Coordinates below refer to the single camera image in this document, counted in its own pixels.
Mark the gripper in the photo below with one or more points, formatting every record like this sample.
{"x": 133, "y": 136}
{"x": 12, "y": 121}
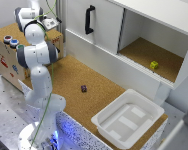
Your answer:
{"x": 51, "y": 23}

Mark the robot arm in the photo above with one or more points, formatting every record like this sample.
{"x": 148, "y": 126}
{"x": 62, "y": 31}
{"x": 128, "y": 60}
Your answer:
{"x": 40, "y": 83}

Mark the wooden drawer box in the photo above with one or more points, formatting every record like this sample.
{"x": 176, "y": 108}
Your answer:
{"x": 5, "y": 61}

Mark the green button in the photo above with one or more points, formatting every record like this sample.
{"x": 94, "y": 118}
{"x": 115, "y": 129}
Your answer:
{"x": 19, "y": 46}

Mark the blue button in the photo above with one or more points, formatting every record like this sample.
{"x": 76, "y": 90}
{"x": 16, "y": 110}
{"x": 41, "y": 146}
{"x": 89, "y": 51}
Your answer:
{"x": 14, "y": 42}

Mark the red button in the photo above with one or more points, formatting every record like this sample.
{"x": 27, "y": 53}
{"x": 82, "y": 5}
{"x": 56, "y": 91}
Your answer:
{"x": 7, "y": 38}

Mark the white sliding door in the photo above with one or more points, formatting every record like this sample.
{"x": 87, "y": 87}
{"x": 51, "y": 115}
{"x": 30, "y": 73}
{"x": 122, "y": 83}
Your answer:
{"x": 105, "y": 25}

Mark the white cabinet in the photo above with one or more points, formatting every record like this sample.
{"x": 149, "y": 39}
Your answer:
{"x": 94, "y": 58}

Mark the purple block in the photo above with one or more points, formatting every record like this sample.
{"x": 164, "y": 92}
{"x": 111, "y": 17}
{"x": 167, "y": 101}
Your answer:
{"x": 84, "y": 88}

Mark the yellow block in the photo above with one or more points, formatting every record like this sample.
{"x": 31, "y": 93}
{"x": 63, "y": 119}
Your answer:
{"x": 154, "y": 65}

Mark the white plastic box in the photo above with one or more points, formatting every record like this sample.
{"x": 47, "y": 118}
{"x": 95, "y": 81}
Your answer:
{"x": 129, "y": 120}

